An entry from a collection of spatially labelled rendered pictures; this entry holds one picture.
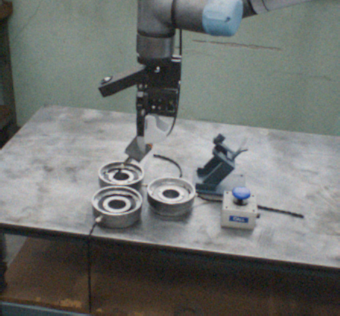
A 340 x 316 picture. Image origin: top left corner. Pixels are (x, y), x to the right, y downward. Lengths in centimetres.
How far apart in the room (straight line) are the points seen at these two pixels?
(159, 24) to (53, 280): 69
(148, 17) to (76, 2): 177
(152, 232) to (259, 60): 174
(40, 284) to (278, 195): 62
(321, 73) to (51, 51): 147
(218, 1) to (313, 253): 52
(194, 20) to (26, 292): 76
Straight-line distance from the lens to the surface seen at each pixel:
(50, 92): 286
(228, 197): 104
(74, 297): 121
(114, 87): 97
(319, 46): 261
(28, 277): 128
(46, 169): 120
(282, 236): 103
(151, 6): 89
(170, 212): 102
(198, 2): 85
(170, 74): 94
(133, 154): 103
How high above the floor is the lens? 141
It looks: 28 degrees down
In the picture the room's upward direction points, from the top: 4 degrees clockwise
